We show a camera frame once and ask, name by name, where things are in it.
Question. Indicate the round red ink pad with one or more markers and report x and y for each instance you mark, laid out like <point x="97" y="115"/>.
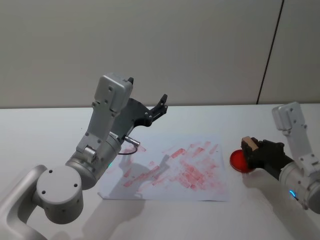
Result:
<point x="237" y="160"/>

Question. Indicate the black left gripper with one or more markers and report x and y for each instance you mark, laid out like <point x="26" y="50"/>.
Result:
<point x="132" y="112"/>

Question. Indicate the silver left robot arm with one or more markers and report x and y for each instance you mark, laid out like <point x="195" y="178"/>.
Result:
<point x="60" y="187"/>

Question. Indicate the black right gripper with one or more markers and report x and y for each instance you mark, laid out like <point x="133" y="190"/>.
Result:
<point x="271" y="157"/>

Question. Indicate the white paper with red stamps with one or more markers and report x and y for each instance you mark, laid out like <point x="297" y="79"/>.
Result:
<point x="190" y="172"/>

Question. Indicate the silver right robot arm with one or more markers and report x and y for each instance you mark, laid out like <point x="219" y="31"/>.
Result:
<point x="295" y="125"/>

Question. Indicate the wooden block stamp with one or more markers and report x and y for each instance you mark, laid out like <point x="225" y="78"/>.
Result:
<point x="251" y="145"/>

